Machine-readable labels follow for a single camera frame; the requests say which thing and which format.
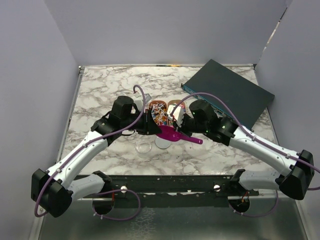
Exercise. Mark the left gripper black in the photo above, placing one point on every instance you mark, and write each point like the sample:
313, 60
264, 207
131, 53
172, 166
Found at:
149, 126

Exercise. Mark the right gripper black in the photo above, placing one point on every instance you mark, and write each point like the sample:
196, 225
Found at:
182, 128

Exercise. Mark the purple plastic scoop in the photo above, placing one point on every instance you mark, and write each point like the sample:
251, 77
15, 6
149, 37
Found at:
170, 134

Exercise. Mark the orange lollipop tray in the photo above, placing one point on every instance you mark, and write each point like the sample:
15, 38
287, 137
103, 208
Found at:
158, 110

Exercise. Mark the clear round jar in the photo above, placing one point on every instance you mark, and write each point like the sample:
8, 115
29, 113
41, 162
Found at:
143, 147

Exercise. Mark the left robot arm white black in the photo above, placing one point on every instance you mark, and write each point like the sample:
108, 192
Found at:
57, 187

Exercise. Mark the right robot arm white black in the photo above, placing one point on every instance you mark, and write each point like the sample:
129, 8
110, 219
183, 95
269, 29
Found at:
292, 171

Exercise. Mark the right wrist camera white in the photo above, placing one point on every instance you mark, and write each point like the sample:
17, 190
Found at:
177, 116

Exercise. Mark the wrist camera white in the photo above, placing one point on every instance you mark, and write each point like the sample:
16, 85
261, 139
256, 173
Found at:
138, 100
177, 116

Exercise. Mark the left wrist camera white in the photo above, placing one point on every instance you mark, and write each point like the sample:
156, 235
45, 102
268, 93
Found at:
138, 100

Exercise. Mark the dark teal network switch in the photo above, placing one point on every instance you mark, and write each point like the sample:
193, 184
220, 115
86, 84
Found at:
246, 100

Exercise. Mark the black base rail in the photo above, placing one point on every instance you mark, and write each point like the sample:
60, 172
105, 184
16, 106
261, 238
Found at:
171, 191

